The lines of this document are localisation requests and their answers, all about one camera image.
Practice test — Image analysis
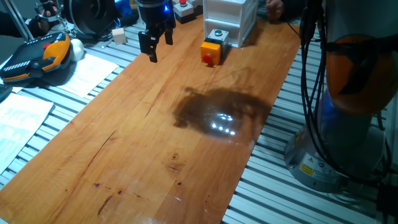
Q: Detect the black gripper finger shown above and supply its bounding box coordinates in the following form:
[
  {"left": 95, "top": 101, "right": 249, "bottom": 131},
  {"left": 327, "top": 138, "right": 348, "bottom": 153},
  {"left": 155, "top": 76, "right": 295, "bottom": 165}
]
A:
[
  {"left": 164, "top": 24, "right": 175, "bottom": 46},
  {"left": 137, "top": 29, "right": 159, "bottom": 64}
]

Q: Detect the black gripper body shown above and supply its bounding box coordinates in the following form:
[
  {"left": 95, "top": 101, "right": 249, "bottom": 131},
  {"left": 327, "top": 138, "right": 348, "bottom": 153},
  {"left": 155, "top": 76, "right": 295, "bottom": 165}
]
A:
[{"left": 135, "top": 0, "right": 177, "bottom": 39}]

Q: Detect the yellow box with red button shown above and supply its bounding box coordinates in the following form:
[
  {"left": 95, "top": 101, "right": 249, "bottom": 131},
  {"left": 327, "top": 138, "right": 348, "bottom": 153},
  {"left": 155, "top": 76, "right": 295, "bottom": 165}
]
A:
[{"left": 200, "top": 40, "right": 223, "bottom": 67}]

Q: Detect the grey box with red button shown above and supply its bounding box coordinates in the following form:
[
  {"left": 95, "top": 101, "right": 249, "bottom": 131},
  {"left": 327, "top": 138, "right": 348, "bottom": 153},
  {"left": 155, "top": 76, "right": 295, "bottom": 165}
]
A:
[{"left": 172, "top": 0, "right": 195, "bottom": 25}]

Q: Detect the grey box with green button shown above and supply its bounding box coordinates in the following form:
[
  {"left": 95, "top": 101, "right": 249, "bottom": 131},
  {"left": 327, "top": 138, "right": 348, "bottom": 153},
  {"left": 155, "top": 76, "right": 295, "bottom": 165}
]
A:
[{"left": 206, "top": 28, "right": 230, "bottom": 48}]

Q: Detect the person hand holding metal frame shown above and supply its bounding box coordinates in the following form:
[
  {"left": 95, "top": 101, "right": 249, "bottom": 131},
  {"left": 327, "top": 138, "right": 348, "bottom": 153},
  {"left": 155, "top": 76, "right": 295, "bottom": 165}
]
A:
[{"left": 39, "top": 0, "right": 60, "bottom": 19}]

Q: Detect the bare person hand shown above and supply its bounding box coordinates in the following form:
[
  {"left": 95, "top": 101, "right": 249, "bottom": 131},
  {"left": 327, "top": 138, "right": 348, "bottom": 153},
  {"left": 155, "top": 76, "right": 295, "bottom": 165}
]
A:
[{"left": 265, "top": 0, "right": 285, "bottom": 22}]

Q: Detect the blue cloth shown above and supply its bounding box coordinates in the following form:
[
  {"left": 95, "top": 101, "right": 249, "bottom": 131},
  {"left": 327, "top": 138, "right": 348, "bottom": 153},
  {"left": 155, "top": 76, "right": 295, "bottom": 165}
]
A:
[{"left": 114, "top": 0, "right": 135, "bottom": 19}]

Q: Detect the small wooden cube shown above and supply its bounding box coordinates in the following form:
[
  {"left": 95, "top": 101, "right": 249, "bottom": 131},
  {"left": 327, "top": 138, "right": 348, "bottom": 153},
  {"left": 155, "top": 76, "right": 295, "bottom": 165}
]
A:
[{"left": 111, "top": 27, "right": 129, "bottom": 45}]

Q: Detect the black filament spool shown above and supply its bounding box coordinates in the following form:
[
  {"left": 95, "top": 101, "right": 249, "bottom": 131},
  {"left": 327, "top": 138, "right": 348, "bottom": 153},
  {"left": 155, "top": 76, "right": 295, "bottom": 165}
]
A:
[{"left": 62, "top": 0, "right": 119, "bottom": 39}]

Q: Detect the white plastic drawer cabinet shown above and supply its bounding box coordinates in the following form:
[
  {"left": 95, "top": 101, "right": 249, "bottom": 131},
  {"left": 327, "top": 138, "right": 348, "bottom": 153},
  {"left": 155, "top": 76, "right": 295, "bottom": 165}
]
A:
[{"left": 202, "top": 0, "right": 260, "bottom": 49}]

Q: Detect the white printed paper sheet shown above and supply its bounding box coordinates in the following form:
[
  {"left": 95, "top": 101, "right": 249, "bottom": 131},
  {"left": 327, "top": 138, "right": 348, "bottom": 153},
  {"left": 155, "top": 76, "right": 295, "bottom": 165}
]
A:
[
  {"left": 57, "top": 53, "right": 120, "bottom": 98},
  {"left": 0, "top": 92, "right": 55, "bottom": 175}
]

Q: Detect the white round ball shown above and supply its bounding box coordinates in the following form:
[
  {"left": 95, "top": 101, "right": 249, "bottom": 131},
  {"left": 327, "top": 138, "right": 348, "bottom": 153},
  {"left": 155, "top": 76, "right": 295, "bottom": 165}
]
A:
[{"left": 69, "top": 38, "right": 86, "bottom": 63}]

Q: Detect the brown wooden board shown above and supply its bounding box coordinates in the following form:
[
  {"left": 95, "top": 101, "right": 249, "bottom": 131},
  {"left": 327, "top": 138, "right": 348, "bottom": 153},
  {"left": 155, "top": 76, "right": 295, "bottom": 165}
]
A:
[{"left": 0, "top": 14, "right": 302, "bottom": 224}]

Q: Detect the black and orange teach pendant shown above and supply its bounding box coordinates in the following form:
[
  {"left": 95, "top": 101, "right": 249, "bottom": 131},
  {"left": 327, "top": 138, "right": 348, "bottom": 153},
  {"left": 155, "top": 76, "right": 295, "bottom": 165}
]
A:
[{"left": 0, "top": 31, "right": 73, "bottom": 83}]

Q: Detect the black computer keyboard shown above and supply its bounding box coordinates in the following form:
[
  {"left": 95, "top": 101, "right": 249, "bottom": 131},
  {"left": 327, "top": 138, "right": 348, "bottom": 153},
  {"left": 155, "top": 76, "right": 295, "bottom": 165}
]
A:
[{"left": 0, "top": 83, "right": 14, "bottom": 103}]

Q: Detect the aluminium profile post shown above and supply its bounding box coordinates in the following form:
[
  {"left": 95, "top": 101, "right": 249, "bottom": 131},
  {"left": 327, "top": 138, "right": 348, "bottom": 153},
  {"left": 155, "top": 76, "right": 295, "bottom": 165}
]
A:
[{"left": 0, "top": 0, "right": 34, "bottom": 42}]

